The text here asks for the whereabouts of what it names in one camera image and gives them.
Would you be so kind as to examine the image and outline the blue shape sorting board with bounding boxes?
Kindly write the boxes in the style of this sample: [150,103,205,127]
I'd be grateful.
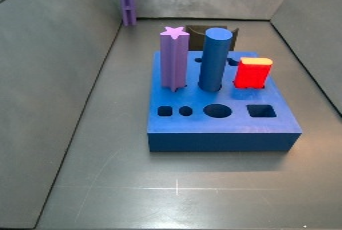
[147,51,302,152]

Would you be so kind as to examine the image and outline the blue cylinder peg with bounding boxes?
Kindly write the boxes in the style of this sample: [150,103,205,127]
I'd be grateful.
[199,27,233,92]

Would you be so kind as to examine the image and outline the black block behind board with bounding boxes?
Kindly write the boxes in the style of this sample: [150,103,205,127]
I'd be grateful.
[186,25,239,51]

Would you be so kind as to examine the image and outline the red block yellow top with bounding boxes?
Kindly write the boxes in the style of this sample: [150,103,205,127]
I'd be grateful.
[234,57,273,89]

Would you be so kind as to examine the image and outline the purple star shaped peg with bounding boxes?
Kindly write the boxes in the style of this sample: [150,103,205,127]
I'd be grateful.
[161,27,190,92]

